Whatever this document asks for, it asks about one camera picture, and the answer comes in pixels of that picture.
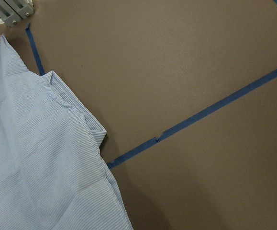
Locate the blue striped button shirt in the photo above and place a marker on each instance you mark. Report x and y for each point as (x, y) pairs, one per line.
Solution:
(52, 176)

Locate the aluminium frame post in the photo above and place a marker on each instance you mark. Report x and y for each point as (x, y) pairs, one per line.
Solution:
(14, 11)

